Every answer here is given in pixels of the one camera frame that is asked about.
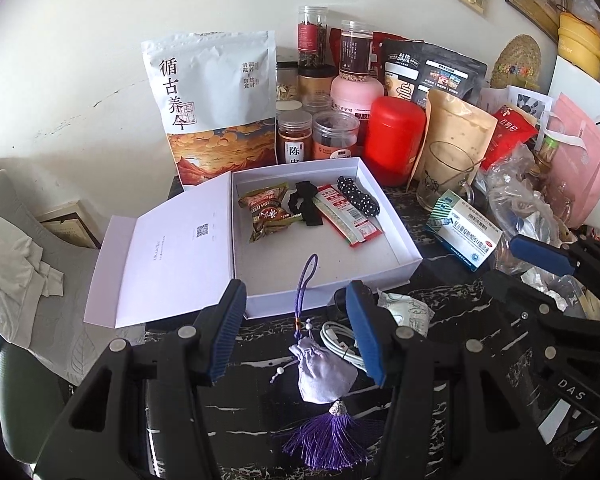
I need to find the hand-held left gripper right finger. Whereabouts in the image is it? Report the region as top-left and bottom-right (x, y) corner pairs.
(345, 280), (548, 480)

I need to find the wooden picture frame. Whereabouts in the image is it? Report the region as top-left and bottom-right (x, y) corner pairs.
(35, 200), (102, 250)

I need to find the white gift box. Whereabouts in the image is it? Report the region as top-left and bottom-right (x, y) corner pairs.
(83, 156), (423, 330)

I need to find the white orange landscape pouch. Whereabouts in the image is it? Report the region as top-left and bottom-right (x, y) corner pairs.
(141, 30), (277, 186)

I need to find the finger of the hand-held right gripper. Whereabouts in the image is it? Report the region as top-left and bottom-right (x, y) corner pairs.
(482, 269), (600, 342)
(509, 234), (600, 288)

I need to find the red white sachet strip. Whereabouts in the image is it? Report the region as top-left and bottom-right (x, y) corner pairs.
(312, 184), (383, 249)

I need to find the kraft paper pouch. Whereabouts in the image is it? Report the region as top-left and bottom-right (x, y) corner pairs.
(412, 89), (498, 198)

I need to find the red canister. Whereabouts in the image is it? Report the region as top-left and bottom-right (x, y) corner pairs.
(364, 95), (427, 188)

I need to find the tall jar dark red label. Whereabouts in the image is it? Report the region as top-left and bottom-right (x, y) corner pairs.
(340, 20), (373, 79)

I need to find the glass mug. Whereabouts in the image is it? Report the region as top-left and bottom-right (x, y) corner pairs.
(416, 141), (481, 211)

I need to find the pink lidded jar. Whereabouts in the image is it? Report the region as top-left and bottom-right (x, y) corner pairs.
(330, 72), (385, 117)

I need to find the yellow pot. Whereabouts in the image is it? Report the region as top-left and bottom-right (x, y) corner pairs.
(557, 11), (600, 77)

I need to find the white charging cable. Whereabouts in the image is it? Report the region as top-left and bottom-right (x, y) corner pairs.
(320, 322), (368, 373)

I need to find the clear plastic bag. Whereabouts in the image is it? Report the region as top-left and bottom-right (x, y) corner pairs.
(480, 152), (588, 281)

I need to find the black polka-dot hair accessory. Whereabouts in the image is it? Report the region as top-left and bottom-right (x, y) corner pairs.
(336, 175), (383, 219)

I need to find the black hair bow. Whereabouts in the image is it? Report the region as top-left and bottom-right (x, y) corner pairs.
(287, 180), (326, 227)

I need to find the small orange jar white label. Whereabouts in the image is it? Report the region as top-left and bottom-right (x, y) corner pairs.
(276, 110), (313, 163)

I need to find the purple sachet tassel charm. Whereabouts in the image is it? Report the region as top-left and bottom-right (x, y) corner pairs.
(270, 254), (373, 471)

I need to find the pink paper bag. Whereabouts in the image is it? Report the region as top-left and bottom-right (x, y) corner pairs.
(542, 92), (600, 228)

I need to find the small jar red label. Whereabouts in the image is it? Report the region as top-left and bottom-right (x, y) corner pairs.
(312, 111), (361, 161)

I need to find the black foil pouch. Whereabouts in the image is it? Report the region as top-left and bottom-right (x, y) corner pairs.
(381, 38), (488, 111)

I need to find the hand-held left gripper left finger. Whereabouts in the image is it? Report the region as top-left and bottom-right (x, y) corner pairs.
(32, 279), (248, 480)

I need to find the green-lid toothpick holder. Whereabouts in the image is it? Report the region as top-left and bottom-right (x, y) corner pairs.
(537, 135), (561, 166)

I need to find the white green-print snack packet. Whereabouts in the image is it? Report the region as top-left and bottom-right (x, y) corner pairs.
(377, 289), (436, 337)

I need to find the white paper sheet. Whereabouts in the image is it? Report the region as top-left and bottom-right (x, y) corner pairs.
(480, 86), (510, 111)

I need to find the red goji packet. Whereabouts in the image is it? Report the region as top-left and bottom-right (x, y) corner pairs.
(480, 105), (538, 171)

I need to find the grey chair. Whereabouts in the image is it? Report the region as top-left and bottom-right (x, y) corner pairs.
(0, 169), (146, 386)

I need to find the white teal medicine box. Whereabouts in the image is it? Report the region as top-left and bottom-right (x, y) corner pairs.
(425, 191), (503, 273)

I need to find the tall jar dried red fruit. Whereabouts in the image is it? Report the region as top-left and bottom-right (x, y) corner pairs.
(297, 6), (328, 68)

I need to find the black-white photo print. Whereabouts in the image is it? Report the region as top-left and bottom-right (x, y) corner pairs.
(505, 85), (554, 128)

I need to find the white paper bag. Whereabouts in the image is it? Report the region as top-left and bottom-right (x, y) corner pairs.
(547, 55), (600, 126)

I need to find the white cloth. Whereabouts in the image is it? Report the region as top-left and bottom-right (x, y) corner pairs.
(0, 205), (66, 350)

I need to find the black-lid clear jar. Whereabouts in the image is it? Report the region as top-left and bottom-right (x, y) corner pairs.
(276, 61), (301, 102)

